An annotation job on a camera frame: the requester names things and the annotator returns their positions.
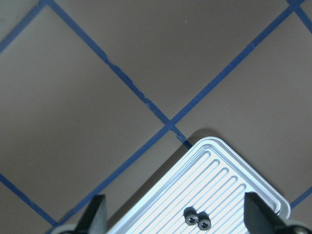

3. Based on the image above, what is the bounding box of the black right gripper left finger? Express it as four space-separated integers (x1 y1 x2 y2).
75 195 107 234

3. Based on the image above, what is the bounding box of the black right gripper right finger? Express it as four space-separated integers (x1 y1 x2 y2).
243 192 287 234

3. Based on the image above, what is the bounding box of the small black bearing gear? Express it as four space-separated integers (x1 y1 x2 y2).
183 207 198 226

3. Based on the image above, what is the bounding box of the silver ribbed metal tray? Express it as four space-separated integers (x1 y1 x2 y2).
109 137 291 234

